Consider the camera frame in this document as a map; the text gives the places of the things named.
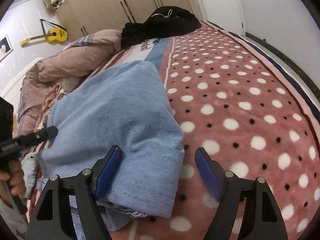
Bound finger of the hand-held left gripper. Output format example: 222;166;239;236
21;126;58;151

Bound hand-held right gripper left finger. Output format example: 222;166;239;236
25;145;122;240

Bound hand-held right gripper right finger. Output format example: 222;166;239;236
194;147;289;240

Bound light blue denim pants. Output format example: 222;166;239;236
36;60;185;235

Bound person's left hand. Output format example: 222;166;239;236
0;160;27;205

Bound white headboard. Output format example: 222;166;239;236
0;57;44;105

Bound pink striped garment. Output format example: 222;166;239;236
35;84;68;130

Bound pale grey cloth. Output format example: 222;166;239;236
20;154;39;199

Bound bed with patterned sheet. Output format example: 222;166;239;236
15;20;320;240

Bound pink striped duvet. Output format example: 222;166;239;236
17;29;123;135

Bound yellow guitar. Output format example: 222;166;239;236
20;27;68;47

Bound dark marble baseboard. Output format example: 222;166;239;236
245;31;320;95

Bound beige wooden wardrobe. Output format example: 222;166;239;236
42;0;198;43

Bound black clothes pile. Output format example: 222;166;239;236
121;6;202;49

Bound white door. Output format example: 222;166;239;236
192;0;247;36

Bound framed wall photo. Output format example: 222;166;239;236
0;34;13;62

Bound black guitar strap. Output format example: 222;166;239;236
39;18;68;34

